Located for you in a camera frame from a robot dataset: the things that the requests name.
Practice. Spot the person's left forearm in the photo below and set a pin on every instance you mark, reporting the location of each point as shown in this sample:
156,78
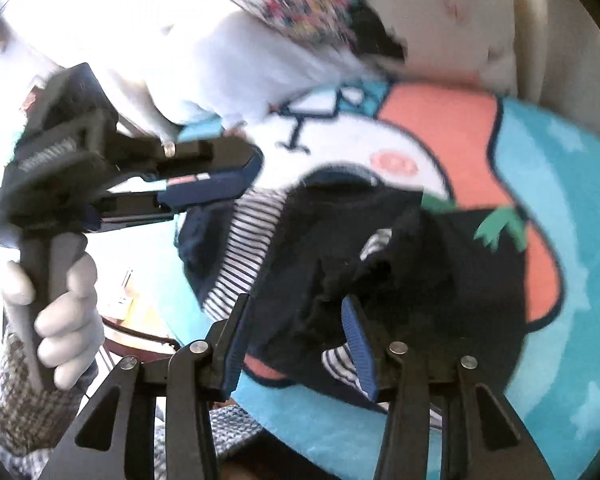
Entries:
20,410

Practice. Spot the person's houndstooth garment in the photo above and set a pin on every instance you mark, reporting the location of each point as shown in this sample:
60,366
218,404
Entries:
230,425

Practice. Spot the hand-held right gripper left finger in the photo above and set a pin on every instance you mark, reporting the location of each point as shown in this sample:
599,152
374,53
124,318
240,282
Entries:
235,355

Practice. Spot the person's left hand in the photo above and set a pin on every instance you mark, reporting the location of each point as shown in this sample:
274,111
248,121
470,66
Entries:
75,310

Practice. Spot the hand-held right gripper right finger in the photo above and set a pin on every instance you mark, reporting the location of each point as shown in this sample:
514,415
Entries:
360,345

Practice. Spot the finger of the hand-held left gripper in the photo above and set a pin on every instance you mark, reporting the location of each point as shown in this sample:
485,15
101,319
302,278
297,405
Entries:
205,152
205,192

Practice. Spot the teal cartoon printed blanket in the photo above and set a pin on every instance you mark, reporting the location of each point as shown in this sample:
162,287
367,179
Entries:
555,185

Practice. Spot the black pants with striped lining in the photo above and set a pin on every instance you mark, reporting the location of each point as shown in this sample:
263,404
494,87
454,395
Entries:
455,300

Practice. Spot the cream floral print pillow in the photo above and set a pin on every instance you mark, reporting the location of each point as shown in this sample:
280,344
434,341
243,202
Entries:
455,10

